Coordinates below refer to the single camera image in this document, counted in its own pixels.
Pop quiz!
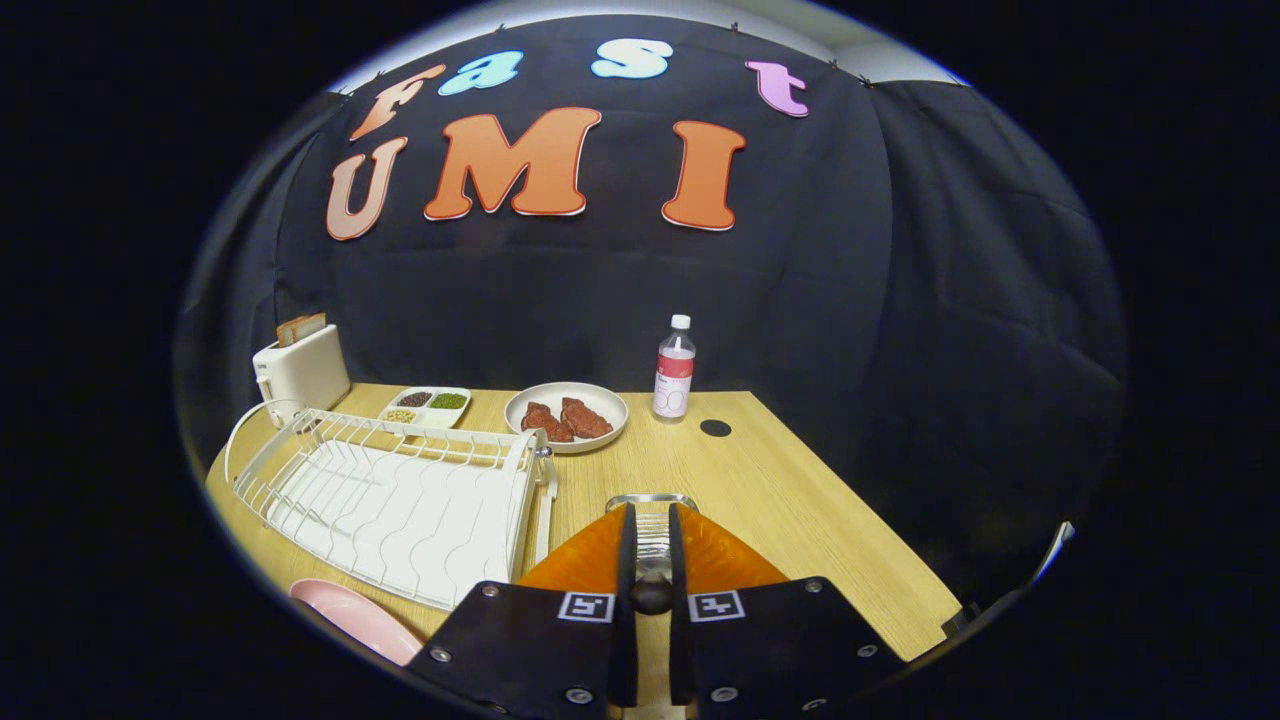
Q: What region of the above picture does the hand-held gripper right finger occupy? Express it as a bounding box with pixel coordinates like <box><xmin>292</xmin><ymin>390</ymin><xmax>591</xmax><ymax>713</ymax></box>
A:
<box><xmin>668</xmin><ymin>503</ymin><xmax>909</xmax><ymax>720</ymax></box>

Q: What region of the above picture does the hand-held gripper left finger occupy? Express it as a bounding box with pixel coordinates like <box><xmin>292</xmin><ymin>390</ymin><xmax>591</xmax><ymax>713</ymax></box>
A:
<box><xmin>405</xmin><ymin>503</ymin><xmax>641</xmax><ymax>720</ymax></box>

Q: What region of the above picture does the white wire dish rack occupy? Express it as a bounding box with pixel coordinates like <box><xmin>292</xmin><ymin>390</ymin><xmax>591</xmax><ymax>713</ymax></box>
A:
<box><xmin>232</xmin><ymin>408</ymin><xmax>559</xmax><ymax>613</ymax></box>

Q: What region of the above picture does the pink plate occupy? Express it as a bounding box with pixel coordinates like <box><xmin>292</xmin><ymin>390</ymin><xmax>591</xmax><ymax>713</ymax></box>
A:
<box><xmin>288</xmin><ymin>578</ymin><xmax>426</xmax><ymax>668</ymax></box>

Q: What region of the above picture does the white plate with meat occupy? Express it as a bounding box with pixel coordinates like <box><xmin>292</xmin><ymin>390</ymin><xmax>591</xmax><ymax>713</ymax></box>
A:
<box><xmin>503</xmin><ymin>381</ymin><xmax>630</xmax><ymax>455</ymax></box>

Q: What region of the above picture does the red meat piece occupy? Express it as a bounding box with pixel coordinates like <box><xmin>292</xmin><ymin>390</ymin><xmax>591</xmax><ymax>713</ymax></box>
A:
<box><xmin>560</xmin><ymin>397</ymin><xmax>614</xmax><ymax>440</ymax></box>
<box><xmin>521</xmin><ymin>402</ymin><xmax>576</xmax><ymax>444</ymax></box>

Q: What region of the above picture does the white divided bean tray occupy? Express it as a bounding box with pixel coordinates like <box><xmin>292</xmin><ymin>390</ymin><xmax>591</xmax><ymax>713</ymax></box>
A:
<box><xmin>377</xmin><ymin>386</ymin><xmax>472</xmax><ymax>431</ymax></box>

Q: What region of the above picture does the clear bottle red label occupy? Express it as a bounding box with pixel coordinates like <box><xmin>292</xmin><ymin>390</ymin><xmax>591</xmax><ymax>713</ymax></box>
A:
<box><xmin>652</xmin><ymin>314</ymin><xmax>697</xmax><ymax>424</ymax></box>

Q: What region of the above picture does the white toaster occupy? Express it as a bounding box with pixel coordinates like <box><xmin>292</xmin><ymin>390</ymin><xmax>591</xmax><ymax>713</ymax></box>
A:
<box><xmin>252</xmin><ymin>323</ymin><xmax>352</xmax><ymax>429</ymax></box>

